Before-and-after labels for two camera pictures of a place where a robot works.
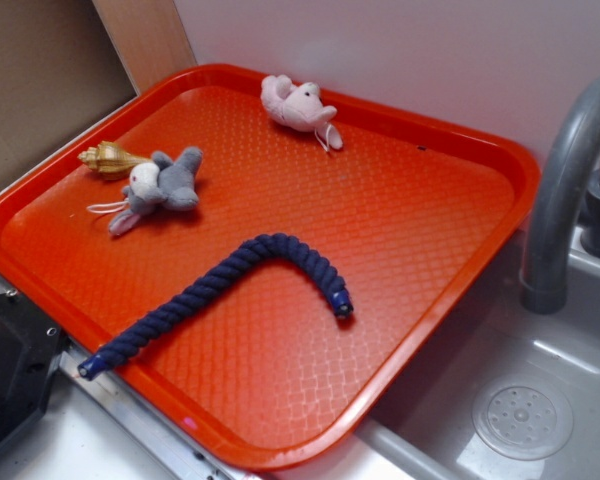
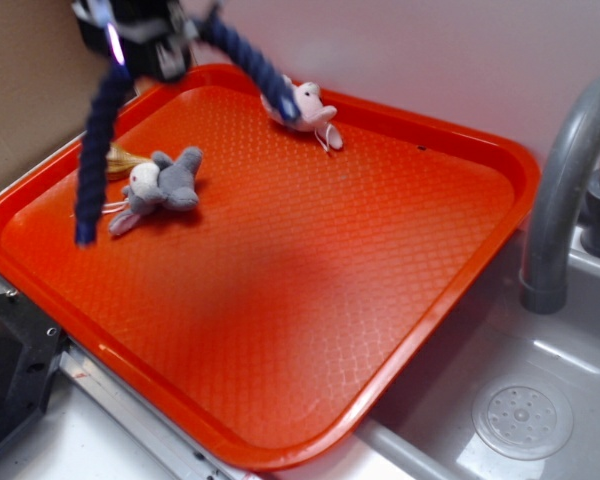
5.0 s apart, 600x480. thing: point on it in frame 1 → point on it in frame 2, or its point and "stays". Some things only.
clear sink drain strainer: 522,422 stays
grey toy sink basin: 505,393 stays
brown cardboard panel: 49,71 stays
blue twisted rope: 266,245 → 112,93
